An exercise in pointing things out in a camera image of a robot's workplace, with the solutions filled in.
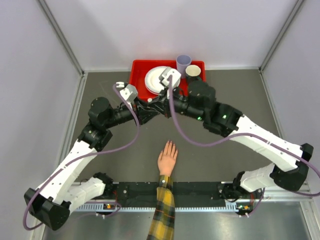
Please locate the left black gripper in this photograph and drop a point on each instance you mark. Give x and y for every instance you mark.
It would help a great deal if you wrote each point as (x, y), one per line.
(142, 113)

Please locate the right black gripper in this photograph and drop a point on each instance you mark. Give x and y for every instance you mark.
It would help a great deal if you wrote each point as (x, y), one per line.
(162, 103)

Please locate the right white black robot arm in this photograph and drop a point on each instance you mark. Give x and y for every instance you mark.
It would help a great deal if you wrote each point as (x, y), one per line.
(288, 168)

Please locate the yellow plaid sleeve forearm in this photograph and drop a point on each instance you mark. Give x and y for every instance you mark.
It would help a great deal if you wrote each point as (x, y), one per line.
(163, 222)

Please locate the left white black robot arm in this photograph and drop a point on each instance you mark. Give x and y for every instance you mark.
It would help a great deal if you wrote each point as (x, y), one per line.
(52, 202)

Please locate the mannequin hand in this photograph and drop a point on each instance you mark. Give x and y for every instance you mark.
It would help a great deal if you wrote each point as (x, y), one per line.
(167, 159)

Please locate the lower white plate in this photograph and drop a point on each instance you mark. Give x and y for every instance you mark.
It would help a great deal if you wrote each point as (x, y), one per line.
(156, 90)

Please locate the white plate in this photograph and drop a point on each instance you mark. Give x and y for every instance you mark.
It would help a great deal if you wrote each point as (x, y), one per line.
(152, 76)
(156, 90)

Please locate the upper white plate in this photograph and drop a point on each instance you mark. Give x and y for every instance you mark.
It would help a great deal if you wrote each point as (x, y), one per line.
(152, 76)

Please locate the red plastic tray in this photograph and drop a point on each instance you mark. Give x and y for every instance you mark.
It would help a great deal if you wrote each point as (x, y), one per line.
(140, 68)

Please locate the dark green mug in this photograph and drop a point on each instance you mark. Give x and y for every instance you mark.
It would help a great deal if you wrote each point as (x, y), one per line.
(192, 73)

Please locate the lavender plastic cup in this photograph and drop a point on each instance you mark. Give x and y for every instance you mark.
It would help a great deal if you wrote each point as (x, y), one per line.
(182, 62)

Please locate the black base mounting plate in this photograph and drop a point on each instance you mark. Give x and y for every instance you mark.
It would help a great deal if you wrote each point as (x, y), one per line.
(182, 194)

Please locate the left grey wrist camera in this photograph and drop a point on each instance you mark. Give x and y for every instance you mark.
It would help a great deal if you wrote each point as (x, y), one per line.
(127, 91)

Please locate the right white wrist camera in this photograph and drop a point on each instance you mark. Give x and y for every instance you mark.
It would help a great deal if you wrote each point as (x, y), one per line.
(170, 73)

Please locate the aluminium frame rail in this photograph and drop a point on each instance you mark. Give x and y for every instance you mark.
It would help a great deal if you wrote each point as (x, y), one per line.
(277, 193)

